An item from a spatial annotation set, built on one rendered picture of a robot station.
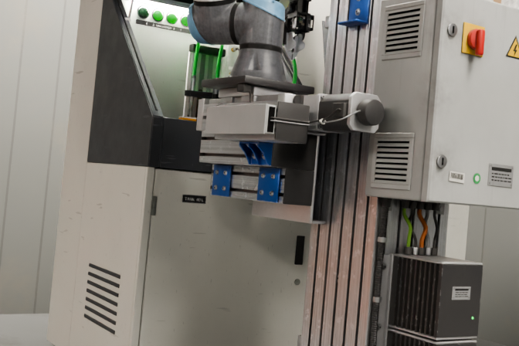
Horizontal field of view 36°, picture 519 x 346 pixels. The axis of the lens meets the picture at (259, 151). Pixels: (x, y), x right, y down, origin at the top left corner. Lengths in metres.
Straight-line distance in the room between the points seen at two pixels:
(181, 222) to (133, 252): 0.18
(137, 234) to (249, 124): 0.84
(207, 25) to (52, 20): 2.19
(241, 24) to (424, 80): 0.59
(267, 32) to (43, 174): 2.34
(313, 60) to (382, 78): 1.31
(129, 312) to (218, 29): 0.95
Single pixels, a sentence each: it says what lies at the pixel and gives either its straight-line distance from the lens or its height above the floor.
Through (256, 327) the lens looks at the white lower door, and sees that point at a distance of 2.77.
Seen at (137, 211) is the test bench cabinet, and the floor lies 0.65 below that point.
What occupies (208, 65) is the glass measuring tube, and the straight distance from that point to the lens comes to 3.21.
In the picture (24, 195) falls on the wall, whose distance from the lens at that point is 4.24.
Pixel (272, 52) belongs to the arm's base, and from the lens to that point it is 2.14.
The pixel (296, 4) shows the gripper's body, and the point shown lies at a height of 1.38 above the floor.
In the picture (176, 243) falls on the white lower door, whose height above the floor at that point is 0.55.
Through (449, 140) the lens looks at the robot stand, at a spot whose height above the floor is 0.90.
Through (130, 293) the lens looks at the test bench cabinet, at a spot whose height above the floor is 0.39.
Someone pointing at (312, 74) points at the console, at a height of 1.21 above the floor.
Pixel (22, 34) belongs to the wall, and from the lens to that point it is 4.26.
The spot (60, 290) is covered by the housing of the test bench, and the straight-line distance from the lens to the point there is 3.25.
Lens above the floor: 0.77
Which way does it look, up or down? 2 degrees up
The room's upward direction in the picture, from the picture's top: 5 degrees clockwise
